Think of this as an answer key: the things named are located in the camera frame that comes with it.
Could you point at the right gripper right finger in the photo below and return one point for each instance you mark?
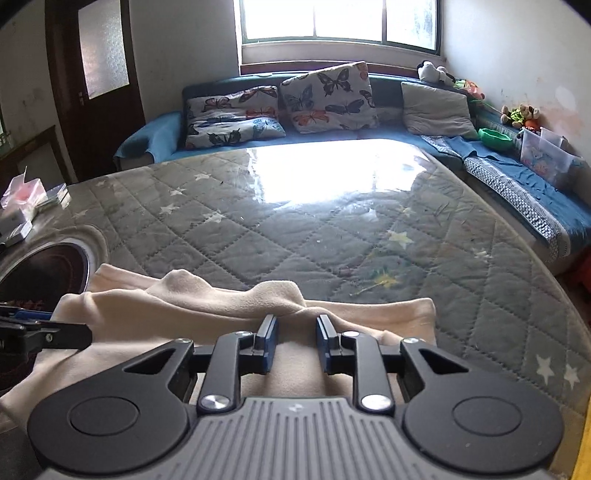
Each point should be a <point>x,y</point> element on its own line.
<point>359,356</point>

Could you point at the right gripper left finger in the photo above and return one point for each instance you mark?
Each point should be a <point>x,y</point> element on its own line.
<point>232,356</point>

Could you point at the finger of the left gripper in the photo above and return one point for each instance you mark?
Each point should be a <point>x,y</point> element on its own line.
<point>18,313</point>
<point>22,338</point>

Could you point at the cream sweatshirt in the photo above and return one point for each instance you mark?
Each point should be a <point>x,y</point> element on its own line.
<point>129,314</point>

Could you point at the round black induction cooktop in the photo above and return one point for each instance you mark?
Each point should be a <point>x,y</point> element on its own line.
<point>41,279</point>

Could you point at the white flat box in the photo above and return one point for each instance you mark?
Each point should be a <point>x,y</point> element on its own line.
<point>16,236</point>

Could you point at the tissue box pink white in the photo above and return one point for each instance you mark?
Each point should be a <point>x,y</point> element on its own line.
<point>19,203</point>

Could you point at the small green packet stack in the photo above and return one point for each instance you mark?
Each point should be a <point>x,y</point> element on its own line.
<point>55,196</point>

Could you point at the dark wooden cabinet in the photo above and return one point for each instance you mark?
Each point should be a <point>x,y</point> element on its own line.
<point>39,157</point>

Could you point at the butterfly pillow left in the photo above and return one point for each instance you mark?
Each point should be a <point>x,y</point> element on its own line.
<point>234,118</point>

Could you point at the butterfly pillow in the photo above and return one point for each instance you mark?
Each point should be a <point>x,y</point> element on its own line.
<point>336,98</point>
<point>234,118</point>

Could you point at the blue sofa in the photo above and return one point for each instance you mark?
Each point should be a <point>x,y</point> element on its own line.
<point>557,221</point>

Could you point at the grey cushion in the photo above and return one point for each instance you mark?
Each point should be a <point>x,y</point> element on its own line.
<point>433,111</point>

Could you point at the green bowl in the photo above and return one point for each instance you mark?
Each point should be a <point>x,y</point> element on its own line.
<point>495,140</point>

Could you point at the butterfly pillow right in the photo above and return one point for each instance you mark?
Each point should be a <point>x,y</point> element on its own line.
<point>336,98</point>

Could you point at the dark wooden door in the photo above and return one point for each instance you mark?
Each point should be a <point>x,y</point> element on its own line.
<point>94,81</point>

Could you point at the clear plastic storage box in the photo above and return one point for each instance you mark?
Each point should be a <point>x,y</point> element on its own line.
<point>547,155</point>

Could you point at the colourful plush toys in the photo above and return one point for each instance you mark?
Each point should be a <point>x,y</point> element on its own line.
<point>524,116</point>

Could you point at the panda plush toy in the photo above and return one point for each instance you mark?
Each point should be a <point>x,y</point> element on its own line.
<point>429,73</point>

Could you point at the window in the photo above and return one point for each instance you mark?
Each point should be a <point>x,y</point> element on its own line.
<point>413,24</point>

